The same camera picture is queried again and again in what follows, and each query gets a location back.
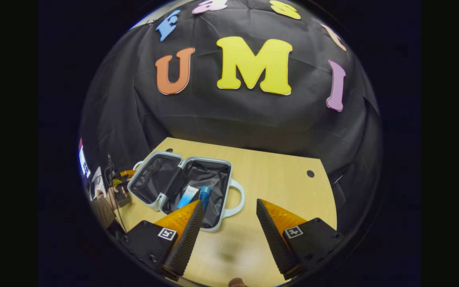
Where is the black cable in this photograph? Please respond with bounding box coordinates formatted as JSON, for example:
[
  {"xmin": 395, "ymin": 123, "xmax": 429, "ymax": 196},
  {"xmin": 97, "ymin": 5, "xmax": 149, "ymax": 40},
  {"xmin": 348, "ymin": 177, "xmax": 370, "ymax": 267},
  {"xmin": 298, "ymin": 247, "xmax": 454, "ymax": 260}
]
[{"xmin": 105, "ymin": 153, "xmax": 128, "ymax": 232}]

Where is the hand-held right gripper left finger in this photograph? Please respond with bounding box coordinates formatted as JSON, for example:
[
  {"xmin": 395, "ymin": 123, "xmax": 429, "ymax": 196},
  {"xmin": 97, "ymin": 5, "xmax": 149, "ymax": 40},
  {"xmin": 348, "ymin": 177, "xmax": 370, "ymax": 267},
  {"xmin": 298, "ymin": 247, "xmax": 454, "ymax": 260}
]
[{"xmin": 117, "ymin": 199, "xmax": 205, "ymax": 281}]

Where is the black backdrop cloth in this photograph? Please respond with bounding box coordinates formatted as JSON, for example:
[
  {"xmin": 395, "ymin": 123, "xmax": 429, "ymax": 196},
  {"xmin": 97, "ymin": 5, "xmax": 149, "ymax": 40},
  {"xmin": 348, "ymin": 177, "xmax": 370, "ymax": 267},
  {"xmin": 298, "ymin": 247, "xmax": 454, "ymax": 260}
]
[{"xmin": 80, "ymin": 0, "xmax": 383, "ymax": 236}]

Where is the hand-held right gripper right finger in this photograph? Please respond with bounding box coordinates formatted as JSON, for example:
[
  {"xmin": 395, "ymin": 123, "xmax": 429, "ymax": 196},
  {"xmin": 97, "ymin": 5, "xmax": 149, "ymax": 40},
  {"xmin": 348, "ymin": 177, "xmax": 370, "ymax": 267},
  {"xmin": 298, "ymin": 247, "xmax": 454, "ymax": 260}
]
[{"xmin": 256, "ymin": 199, "xmax": 345, "ymax": 280}]

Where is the white equipment with cables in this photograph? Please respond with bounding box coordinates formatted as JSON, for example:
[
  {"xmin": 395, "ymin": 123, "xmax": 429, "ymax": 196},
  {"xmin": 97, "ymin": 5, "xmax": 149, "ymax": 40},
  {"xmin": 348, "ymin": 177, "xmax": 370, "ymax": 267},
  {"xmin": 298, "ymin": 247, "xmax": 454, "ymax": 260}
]
[{"xmin": 79, "ymin": 139, "xmax": 106, "ymax": 200}]

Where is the teal bottle with blue cap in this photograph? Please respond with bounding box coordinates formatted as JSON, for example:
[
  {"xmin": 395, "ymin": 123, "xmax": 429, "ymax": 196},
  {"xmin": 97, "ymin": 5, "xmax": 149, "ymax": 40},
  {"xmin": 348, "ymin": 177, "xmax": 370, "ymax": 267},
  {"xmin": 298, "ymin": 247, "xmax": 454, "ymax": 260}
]
[{"xmin": 199, "ymin": 186, "xmax": 212, "ymax": 212}]

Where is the blue and white cream tube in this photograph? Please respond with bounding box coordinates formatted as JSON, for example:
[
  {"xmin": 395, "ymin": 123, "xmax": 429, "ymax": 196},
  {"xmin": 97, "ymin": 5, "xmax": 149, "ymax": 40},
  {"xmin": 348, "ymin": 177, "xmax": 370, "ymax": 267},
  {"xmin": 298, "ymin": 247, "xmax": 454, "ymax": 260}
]
[{"xmin": 177, "ymin": 185, "xmax": 199, "ymax": 209}]

